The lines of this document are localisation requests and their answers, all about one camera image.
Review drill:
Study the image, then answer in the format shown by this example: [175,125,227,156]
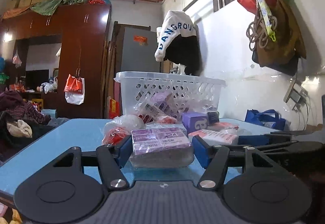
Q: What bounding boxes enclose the wooden boards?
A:
[101,21,122,118]

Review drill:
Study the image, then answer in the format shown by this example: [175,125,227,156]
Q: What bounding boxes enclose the yellow green strap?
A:
[241,0,277,42]

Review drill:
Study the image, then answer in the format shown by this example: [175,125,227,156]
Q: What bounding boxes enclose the red packet in clear bag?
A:
[155,115,178,125]

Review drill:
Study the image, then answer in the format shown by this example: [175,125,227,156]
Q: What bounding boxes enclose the white jacket with blue letters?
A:
[154,10,199,62]

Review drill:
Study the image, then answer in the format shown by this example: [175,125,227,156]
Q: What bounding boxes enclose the brown wooden wardrobe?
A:
[0,4,112,119]

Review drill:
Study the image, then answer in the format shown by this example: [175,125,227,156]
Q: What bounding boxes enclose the small hanging plastic bag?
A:
[12,49,23,69]

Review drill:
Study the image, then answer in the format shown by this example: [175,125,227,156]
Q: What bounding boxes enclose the blue tote bag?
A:
[245,109,287,131]

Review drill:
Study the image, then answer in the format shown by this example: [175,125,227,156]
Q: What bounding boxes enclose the white plastic lattice basket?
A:
[114,71,226,119]

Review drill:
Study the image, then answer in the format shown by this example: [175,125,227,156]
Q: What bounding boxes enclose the black television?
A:
[25,69,49,88]

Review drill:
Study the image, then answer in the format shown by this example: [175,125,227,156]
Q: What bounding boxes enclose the blue grey garment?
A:
[49,117,69,127]

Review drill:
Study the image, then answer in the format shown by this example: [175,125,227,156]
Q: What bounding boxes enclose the orange and white plastic bag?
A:
[64,73,85,105]

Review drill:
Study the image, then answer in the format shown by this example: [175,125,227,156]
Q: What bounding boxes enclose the cream cloth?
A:
[6,118,33,138]

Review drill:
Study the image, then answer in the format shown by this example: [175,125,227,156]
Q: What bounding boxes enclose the pink white tissue pack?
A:
[208,122,239,131]

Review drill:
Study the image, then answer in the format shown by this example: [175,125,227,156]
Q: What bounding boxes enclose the coiled brown rope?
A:
[246,14,279,51]

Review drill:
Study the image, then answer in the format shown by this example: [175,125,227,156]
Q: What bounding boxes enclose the light blue box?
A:
[40,109,58,118]

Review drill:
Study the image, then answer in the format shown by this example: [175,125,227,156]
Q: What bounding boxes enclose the purple packet with barcode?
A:
[138,92,179,119]

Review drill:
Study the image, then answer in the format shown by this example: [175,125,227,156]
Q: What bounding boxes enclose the wall power strip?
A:
[283,79,309,110]

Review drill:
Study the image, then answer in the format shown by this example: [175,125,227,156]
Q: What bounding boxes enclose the pile of dark clothes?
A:
[0,90,52,162]

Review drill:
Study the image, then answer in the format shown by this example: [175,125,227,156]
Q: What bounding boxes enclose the red bag by door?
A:
[109,98,120,119]

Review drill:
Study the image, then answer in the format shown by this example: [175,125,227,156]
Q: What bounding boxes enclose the brown hanging bag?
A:
[251,0,307,76]

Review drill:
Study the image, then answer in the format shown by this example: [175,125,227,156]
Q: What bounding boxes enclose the white pack in clear bag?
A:
[105,114,146,136]

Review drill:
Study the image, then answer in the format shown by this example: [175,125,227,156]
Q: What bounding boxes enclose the purple and white box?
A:
[182,112,209,135]

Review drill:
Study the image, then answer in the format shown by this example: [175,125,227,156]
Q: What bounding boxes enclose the red door sticker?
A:
[134,35,148,47]

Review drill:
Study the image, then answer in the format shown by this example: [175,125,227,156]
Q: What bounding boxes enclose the grey door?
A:
[119,26,159,74]

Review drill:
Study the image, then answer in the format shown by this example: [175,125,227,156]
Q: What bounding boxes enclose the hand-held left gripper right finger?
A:
[192,136,285,191]

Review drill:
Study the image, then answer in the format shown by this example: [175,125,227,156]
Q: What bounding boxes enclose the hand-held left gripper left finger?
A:
[38,135,133,191]

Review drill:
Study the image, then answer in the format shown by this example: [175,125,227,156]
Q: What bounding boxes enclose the black garment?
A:
[165,35,204,75]

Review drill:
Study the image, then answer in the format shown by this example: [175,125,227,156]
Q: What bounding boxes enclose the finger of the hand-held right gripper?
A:
[251,141,299,152]
[239,131,292,145]

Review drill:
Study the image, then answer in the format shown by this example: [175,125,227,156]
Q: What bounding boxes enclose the white box with red print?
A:
[189,129,239,146]

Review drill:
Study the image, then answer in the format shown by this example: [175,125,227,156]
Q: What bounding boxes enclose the blue green plastic bags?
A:
[0,56,10,85]

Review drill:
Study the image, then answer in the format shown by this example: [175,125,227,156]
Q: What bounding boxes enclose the green cloth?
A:
[30,0,93,17]

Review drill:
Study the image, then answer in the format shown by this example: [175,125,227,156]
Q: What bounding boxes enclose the clear bag with red item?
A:
[103,125,133,146]

